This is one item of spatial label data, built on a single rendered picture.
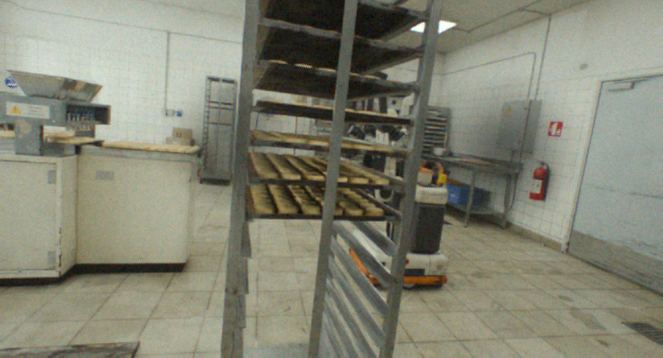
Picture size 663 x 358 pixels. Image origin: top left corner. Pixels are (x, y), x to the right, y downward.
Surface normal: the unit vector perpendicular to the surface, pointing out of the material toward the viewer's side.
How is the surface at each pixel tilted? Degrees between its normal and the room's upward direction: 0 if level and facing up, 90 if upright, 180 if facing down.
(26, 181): 90
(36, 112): 90
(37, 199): 90
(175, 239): 90
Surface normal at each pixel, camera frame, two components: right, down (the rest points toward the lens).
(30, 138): 0.26, 0.15
